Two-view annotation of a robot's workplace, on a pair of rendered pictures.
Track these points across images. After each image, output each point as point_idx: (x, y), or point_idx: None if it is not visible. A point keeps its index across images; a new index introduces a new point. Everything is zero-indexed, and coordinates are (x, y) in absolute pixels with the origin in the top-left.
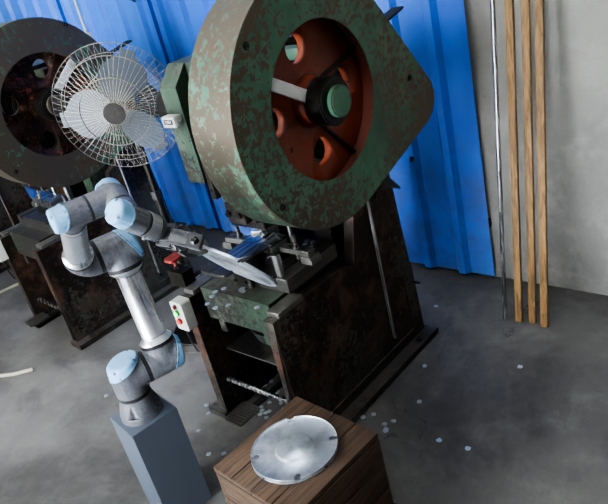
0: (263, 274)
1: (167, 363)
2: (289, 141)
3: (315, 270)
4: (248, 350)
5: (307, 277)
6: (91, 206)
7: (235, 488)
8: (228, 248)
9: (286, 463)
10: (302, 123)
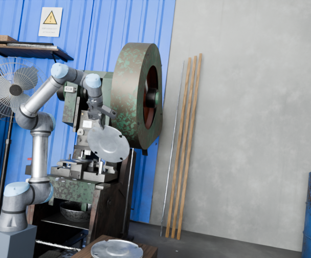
0: (129, 146)
1: (44, 194)
2: None
3: (111, 178)
4: (56, 221)
5: (109, 179)
6: (77, 73)
7: None
8: (60, 165)
9: (117, 256)
10: None
